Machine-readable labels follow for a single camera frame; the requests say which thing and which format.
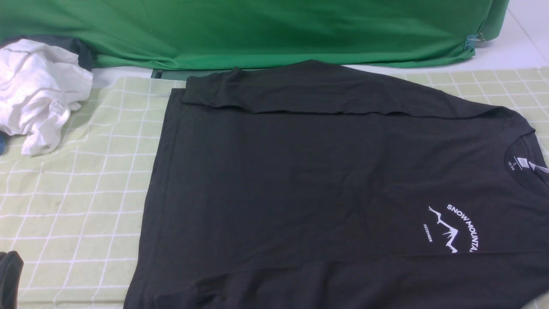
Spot dark gray long-sleeved shirt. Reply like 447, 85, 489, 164
124, 61, 549, 309

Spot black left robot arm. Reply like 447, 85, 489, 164
0, 251, 24, 309

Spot crumpled white shirt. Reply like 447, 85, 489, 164
0, 39, 94, 156

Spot green backdrop cloth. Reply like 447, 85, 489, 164
0, 0, 509, 70

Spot light green checkered tablecloth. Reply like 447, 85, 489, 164
1, 68, 548, 309

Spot teal binder clip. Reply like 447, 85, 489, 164
464, 33, 486, 50

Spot dark gray garment behind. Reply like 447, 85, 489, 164
1, 35, 94, 72

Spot blue object at edge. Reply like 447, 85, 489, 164
0, 132, 7, 155

